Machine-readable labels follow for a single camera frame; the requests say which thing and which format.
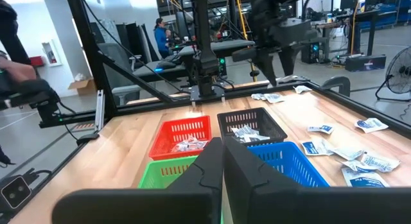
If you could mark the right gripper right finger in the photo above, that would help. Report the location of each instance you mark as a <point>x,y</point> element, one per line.
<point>250,185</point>

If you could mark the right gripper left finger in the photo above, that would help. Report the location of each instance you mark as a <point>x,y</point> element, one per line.
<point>208,172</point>

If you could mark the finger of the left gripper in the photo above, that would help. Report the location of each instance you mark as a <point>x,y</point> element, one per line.
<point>288,62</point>
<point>269,68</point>

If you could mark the small white red-print packet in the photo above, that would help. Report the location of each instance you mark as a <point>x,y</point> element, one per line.
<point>202,144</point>
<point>179,147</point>
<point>193,147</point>

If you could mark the white packets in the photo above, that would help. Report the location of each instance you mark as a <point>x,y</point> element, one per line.
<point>191,141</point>

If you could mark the small white first aid packet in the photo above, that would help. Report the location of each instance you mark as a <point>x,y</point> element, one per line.
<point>274,98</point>
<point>245,139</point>
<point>257,96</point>
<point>252,130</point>
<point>239,131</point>
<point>260,137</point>
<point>290,79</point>

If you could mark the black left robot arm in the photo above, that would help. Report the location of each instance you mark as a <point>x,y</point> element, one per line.
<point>205,57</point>

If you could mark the yellow rod with black knob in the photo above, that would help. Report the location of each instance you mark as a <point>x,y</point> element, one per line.
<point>253,73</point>

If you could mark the floor computer with lights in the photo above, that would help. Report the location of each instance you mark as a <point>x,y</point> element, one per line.
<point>309,54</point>

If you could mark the white antiseptic towelette packet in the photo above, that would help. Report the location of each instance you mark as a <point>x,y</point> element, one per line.
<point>302,89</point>

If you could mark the black desk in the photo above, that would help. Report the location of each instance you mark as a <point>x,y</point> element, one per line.
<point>224,46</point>

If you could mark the blue plastic basket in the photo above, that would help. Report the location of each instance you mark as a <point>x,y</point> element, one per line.
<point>289,163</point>

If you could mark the green plastic basket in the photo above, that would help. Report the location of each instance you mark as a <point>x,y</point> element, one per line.
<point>157,176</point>

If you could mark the black table clamp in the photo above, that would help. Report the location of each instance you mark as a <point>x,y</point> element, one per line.
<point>337,81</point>

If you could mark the black plastic basket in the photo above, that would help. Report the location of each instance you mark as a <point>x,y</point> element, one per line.
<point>273,127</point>

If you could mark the red plastic basket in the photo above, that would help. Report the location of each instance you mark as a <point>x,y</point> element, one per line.
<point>167,127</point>

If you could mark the white alcohol pad packet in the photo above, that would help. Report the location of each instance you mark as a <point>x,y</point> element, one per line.
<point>380,163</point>
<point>348,153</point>
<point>313,147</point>
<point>321,129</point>
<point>353,165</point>
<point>370,125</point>
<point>363,179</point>

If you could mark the black equipment case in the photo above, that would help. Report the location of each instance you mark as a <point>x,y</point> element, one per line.
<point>366,63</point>

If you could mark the black background workbench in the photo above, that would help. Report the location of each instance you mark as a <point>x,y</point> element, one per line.
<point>359,16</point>

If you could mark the black floor fan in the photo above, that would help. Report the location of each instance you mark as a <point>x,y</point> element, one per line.
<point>399,70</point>

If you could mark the grey office chair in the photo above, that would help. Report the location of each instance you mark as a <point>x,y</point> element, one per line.
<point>126,90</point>

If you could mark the cardboard box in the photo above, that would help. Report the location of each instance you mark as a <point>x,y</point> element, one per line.
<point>82,86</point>

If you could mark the fire extinguisher cabinet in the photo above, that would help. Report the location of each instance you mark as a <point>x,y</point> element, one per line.
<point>51,54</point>

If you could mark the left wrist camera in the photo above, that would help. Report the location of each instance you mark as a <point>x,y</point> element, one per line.
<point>298,29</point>

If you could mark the silver aluminium bracket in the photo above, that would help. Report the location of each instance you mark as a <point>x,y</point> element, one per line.
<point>99,111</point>

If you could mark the table-level camera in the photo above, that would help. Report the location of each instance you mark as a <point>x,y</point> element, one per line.
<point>16,192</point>

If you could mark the red wall box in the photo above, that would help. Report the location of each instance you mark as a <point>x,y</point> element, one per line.
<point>37,61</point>

